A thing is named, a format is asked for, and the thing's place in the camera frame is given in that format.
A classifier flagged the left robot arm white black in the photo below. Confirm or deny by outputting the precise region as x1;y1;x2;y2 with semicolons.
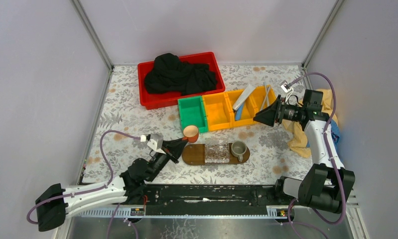
33;134;189;232

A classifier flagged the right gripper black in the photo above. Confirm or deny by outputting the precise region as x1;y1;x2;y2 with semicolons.
253;95;305;127

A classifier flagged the red plastic bin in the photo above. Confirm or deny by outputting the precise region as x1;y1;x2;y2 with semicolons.
137;52;226;110

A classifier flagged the black cloth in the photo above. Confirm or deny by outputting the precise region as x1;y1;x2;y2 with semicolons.
144;53;217;96

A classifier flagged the grey cup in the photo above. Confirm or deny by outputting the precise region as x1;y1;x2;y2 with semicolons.
231;141;248;162

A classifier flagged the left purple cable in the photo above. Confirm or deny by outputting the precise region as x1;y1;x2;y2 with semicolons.
26;130;143;239

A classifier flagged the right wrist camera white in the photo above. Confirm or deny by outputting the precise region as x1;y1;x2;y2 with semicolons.
279;81;293;95

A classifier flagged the clear textured glass holder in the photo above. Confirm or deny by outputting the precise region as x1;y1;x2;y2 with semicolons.
204;139;230;164

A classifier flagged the blue toothpaste tube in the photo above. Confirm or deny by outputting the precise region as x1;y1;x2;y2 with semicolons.
235;104;244;121

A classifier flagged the brown wooden oval tray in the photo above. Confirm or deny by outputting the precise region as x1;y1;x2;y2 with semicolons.
182;143;251;166

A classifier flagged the green plastic bin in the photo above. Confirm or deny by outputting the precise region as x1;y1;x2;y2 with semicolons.
178;96;208;133

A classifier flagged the yellow cloth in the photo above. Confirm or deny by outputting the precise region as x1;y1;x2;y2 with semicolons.
282;89;338;158

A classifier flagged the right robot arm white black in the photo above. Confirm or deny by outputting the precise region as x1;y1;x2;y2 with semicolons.
253;90;355;214

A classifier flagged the yellow bin with toothpaste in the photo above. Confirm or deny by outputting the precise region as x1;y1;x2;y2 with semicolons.
225;90;257;127

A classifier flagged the purple cable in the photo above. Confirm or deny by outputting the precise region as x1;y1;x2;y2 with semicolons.
26;130;143;239
286;72;347;239

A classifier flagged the white toothpaste tube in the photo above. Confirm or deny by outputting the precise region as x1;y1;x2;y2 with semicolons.
232;84;256;111

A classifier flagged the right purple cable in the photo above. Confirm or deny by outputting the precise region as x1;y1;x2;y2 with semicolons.
286;72;347;239

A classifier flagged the orange cup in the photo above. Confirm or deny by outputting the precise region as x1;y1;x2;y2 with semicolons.
183;125;200;143

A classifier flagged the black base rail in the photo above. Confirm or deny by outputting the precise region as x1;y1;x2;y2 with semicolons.
129;184;292;217

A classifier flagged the blue cloth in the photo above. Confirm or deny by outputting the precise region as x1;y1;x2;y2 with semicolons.
330;119;341;147

